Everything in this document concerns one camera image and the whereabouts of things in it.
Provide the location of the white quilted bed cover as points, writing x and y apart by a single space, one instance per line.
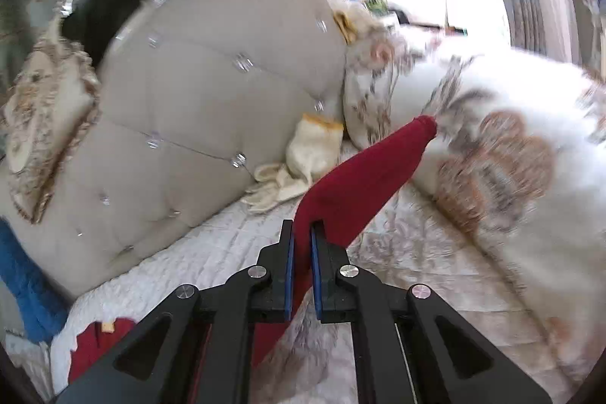
236 233

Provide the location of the white floral duvet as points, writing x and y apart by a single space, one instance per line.
521 219

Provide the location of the blue fleece garment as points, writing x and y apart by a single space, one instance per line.
23 281

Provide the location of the dark red sweater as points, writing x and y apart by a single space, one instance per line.
360 191

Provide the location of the cream garment with yellow trim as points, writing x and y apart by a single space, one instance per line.
310 148
345 25

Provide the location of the ornate beige fringed cushion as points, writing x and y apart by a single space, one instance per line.
42 115

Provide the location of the beige tufted headboard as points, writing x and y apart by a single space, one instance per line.
213 101

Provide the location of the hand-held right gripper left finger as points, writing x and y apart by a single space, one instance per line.
289 281

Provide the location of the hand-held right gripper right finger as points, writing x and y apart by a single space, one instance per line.
316 285

